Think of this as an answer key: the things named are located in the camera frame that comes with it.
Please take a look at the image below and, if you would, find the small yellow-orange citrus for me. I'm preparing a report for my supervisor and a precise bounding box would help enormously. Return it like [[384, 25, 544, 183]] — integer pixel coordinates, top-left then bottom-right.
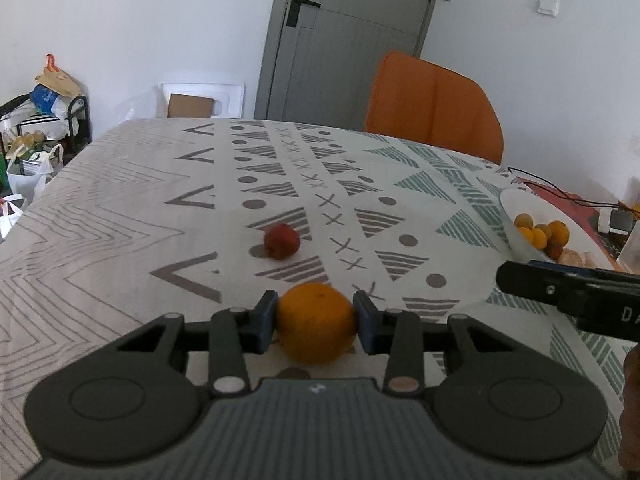
[[530, 228, 548, 252]]

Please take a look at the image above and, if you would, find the patterned white tablecloth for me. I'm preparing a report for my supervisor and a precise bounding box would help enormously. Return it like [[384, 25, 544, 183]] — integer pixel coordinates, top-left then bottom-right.
[[1, 119, 629, 479]]

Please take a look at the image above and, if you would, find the grey door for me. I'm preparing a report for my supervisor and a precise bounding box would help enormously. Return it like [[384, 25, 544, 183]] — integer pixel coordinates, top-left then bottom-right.
[[254, 0, 435, 130]]

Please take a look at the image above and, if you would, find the yellow-green fruit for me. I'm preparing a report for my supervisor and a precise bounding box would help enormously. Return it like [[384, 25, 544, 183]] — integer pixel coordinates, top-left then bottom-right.
[[513, 212, 534, 230]]

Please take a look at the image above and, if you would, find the orange chair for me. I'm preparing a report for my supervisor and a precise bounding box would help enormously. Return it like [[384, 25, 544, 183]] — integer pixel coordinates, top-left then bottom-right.
[[364, 51, 504, 164]]

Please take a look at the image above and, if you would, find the black cable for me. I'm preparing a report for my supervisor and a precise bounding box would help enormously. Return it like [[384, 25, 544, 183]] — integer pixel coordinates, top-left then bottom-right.
[[506, 166, 632, 209]]

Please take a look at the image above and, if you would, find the black door handle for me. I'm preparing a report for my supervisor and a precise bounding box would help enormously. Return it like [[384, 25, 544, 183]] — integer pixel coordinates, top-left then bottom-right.
[[285, 0, 321, 28]]

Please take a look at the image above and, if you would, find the greenish yellow round fruit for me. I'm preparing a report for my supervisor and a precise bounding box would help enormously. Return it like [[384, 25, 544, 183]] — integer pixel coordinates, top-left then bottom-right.
[[535, 223, 552, 238]]

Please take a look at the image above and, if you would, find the large orange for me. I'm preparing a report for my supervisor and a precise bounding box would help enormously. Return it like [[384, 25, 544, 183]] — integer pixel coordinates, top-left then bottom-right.
[[277, 283, 357, 365]]

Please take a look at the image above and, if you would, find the white light switch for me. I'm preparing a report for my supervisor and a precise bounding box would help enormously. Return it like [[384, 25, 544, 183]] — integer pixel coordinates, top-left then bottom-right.
[[537, 0, 560, 18]]

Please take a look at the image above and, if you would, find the person's right hand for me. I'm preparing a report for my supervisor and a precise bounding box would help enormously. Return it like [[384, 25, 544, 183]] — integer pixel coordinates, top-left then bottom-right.
[[618, 346, 640, 472]]

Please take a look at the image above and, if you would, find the bright red plum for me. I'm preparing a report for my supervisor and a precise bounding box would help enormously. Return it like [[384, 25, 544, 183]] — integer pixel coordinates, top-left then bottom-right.
[[264, 223, 300, 260]]

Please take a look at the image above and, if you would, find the medium orange mandarin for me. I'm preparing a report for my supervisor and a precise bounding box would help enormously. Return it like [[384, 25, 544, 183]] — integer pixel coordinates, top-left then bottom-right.
[[548, 220, 570, 247]]

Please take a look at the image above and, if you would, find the small orange citrus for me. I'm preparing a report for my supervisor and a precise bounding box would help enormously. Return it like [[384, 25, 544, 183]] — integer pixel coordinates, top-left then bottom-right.
[[518, 226, 534, 244]]

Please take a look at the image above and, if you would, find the black cart with bags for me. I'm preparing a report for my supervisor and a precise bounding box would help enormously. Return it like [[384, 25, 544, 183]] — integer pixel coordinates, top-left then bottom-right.
[[1, 53, 92, 179]]

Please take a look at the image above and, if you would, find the dark red plum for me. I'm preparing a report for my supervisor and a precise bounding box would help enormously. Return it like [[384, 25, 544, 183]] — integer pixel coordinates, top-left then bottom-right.
[[544, 243, 564, 261]]

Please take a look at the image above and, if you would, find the cardboard box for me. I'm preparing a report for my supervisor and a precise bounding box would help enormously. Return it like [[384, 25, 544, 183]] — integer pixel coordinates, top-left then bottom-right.
[[167, 93, 215, 118]]

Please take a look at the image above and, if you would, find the white round plate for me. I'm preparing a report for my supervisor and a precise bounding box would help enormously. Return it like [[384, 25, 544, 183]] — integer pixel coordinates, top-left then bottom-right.
[[499, 188, 615, 270]]

